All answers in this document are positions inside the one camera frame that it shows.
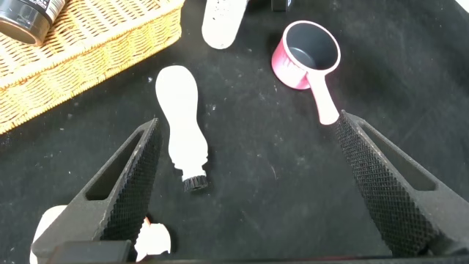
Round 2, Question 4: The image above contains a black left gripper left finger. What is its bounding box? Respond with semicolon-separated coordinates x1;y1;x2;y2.
31;117;164;263

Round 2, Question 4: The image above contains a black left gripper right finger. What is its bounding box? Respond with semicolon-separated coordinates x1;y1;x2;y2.
334;109;469;257

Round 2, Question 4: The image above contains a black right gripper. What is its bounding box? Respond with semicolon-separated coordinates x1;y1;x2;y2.
270;0;293;12

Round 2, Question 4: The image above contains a blue capped spray can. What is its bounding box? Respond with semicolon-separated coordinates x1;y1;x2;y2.
201;0;250;51

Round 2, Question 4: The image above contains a pink toy saucepan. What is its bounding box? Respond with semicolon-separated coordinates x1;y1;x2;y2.
270;20;341;125

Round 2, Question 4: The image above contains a wicker basket with toiletries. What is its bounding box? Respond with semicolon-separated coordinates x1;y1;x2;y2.
0;0;186;135

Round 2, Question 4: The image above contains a pink bottle white cap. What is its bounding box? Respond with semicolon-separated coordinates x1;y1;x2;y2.
29;205;172;264

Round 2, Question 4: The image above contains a white brush applicator bottle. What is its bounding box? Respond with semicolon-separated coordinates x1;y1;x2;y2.
155;65;210;194

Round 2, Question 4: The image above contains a black tablecloth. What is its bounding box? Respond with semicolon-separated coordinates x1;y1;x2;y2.
0;0;469;264

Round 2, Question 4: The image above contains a black cosmetic tube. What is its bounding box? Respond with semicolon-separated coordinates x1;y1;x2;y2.
0;0;67;47

